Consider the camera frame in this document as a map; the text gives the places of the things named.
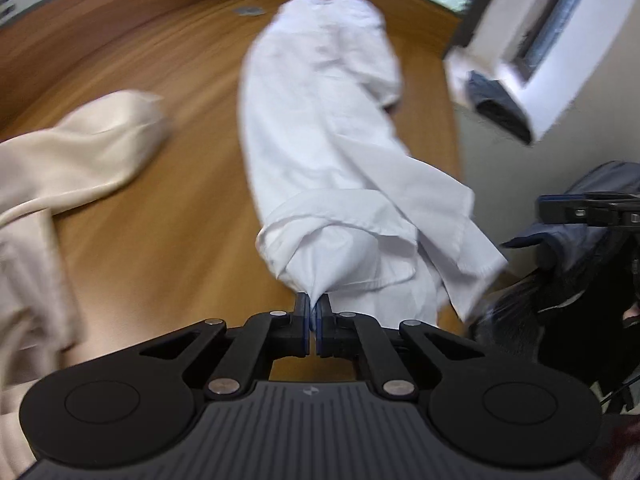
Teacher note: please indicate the white dress shirt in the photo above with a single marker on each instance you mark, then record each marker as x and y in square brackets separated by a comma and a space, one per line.
[320, 135]

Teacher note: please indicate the beige garment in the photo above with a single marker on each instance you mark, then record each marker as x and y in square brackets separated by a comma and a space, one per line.
[60, 160]

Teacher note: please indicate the dark grey cloth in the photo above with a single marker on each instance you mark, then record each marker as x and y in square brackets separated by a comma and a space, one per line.
[500, 110]

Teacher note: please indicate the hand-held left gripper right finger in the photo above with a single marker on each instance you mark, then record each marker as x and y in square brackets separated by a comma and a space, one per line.
[325, 330]

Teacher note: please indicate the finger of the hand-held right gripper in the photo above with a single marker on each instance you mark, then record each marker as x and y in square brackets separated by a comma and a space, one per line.
[575, 212]

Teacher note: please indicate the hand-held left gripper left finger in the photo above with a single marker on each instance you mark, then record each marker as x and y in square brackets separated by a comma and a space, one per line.
[301, 325]

